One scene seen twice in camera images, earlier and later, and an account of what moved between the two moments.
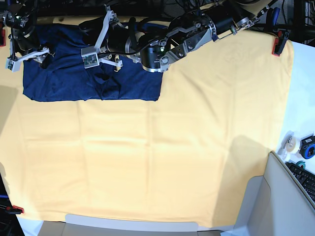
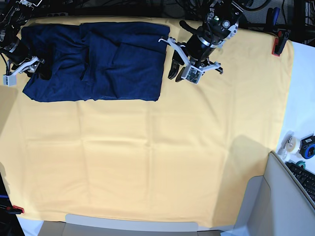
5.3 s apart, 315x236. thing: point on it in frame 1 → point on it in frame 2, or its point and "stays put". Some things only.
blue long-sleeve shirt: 63,77 stays put
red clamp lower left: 13,209 stays put
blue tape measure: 307,146 stays put
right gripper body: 105,55 → 191,71
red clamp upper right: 283,35 stays put
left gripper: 39,55 → 31,66
